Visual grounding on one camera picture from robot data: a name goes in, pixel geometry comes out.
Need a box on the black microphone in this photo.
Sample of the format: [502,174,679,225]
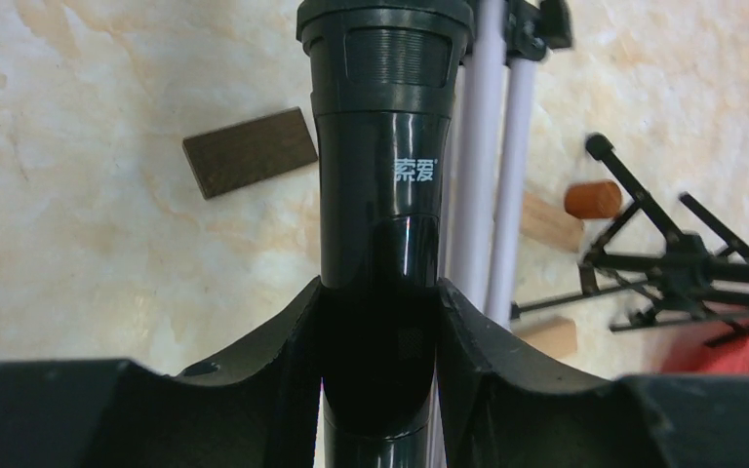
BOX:
[296,1,474,467]

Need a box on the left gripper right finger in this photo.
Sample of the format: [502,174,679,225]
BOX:
[437,281,749,467]

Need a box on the light wooden block front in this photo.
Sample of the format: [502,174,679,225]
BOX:
[513,317,578,360]

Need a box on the small brown cylinder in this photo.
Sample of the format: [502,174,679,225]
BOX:
[564,179,622,220]

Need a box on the black mic tripod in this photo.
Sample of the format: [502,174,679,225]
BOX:
[510,133,749,347]

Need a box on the light wooden block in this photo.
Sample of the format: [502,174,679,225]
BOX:
[520,191,584,253]
[513,317,578,360]

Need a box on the light wooden block middle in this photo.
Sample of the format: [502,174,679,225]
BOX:
[520,191,584,253]

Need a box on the dark brown block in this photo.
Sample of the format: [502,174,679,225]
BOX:
[182,107,318,200]

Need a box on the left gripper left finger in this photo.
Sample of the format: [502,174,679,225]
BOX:
[0,281,320,467]

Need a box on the white music stand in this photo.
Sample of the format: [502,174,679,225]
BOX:
[439,1,573,330]

